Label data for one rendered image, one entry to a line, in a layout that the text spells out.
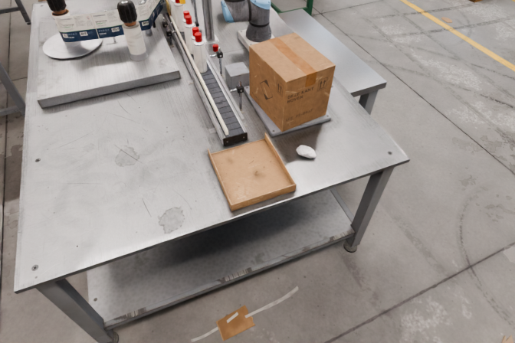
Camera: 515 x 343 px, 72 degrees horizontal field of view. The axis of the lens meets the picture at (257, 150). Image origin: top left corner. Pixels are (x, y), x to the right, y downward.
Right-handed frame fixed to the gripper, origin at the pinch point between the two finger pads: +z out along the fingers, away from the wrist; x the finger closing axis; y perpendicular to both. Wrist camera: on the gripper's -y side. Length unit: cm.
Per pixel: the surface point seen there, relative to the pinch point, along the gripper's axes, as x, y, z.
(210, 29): -23, 45, 10
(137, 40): -65, 57, 0
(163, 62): -56, 64, 11
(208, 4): -23, 44, -5
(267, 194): -42, 162, 11
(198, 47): -40, 81, -4
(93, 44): -86, 33, 11
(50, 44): -108, 25, 11
